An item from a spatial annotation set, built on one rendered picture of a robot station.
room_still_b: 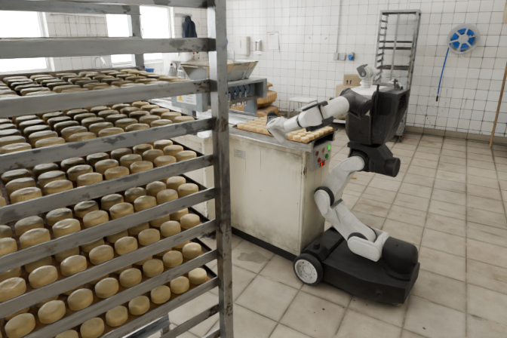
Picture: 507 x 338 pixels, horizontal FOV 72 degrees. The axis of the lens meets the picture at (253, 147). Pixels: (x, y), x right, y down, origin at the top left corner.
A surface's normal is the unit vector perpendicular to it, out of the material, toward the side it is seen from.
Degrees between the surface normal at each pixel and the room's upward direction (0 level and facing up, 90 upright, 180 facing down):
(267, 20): 90
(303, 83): 90
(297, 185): 90
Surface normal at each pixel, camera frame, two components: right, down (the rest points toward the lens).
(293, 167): -0.63, 0.24
